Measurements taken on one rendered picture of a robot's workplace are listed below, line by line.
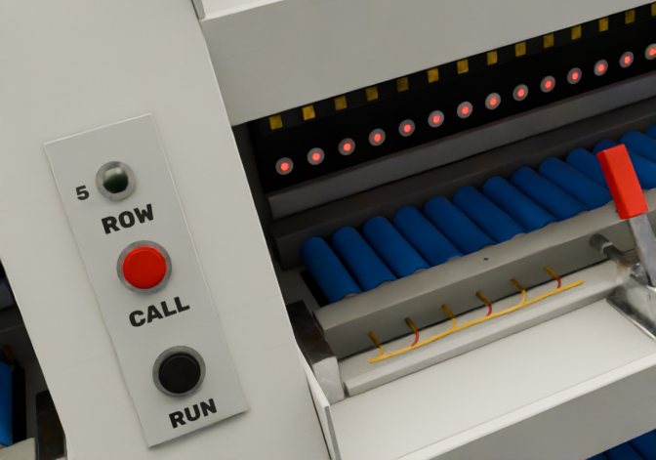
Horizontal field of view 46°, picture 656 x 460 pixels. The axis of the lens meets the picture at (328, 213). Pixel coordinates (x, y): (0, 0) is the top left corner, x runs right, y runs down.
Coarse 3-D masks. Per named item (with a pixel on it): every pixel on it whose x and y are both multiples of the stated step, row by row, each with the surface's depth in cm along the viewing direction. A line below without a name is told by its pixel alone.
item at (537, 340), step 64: (448, 64) 48; (512, 64) 50; (576, 64) 52; (640, 64) 53; (256, 128) 46; (320, 128) 47; (384, 128) 49; (448, 128) 50; (512, 128) 51; (576, 128) 52; (640, 128) 52; (320, 192) 48; (384, 192) 49; (448, 192) 49; (512, 192) 47; (576, 192) 47; (640, 192) 38; (320, 256) 45; (384, 256) 45; (448, 256) 43; (512, 256) 41; (576, 256) 42; (640, 256) 38; (320, 320) 39; (384, 320) 39; (448, 320) 41; (512, 320) 39; (576, 320) 39; (640, 320) 38; (320, 384) 36; (384, 384) 38; (448, 384) 37; (512, 384) 36; (576, 384) 36; (640, 384) 36; (384, 448) 34; (448, 448) 34; (512, 448) 35; (576, 448) 37
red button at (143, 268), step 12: (132, 252) 29; (144, 252) 29; (156, 252) 29; (132, 264) 29; (144, 264) 29; (156, 264) 29; (132, 276) 29; (144, 276) 29; (156, 276) 29; (144, 288) 29
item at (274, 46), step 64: (192, 0) 29; (256, 0) 30; (320, 0) 30; (384, 0) 31; (448, 0) 32; (512, 0) 33; (576, 0) 34; (640, 0) 36; (256, 64) 31; (320, 64) 32; (384, 64) 33
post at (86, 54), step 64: (0, 0) 27; (64, 0) 28; (128, 0) 28; (0, 64) 27; (64, 64) 28; (128, 64) 29; (192, 64) 29; (0, 128) 28; (64, 128) 28; (192, 128) 29; (0, 192) 28; (192, 192) 30; (0, 256) 28; (64, 256) 29; (256, 256) 31; (64, 320) 29; (256, 320) 31; (64, 384) 29; (256, 384) 31; (128, 448) 30; (192, 448) 31; (256, 448) 31; (320, 448) 32
